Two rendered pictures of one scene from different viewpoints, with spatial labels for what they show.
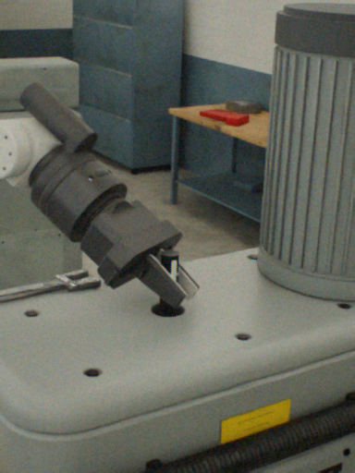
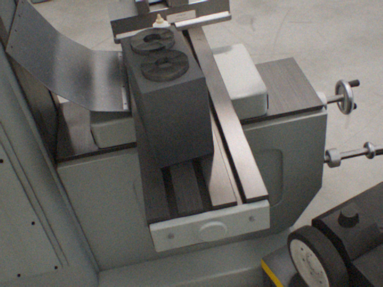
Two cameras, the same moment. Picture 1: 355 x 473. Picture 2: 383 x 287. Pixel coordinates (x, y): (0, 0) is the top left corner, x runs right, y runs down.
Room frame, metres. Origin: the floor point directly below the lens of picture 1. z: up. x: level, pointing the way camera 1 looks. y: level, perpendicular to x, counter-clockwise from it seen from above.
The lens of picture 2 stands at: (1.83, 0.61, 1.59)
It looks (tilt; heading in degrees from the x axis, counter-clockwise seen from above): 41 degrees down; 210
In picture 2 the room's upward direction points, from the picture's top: 9 degrees counter-clockwise
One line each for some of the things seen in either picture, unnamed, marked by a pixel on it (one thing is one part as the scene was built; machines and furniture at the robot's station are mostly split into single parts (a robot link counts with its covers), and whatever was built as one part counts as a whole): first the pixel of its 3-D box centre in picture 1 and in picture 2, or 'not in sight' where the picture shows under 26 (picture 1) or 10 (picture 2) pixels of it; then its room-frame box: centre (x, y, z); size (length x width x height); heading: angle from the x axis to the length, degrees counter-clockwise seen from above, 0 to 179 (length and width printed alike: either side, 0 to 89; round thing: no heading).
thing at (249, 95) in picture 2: not in sight; (174, 88); (0.82, 0.01, 0.79); 0.50 x 0.35 x 0.12; 123
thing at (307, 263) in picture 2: not in sight; (316, 263); (1.08, 0.50, 0.50); 0.20 x 0.05 x 0.20; 51
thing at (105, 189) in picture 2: not in sight; (196, 172); (0.80, 0.03, 0.43); 0.80 x 0.30 x 0.60; 123
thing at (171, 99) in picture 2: not in sight; (166, 91); (1.13, 0.18, 1.03); 0.22 x 0.12 x 0.20; 40
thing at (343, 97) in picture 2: not in sight; (333, 99); (0.54, 0.43, 0.63); 0.16 x 0.12 x 0.12; 123
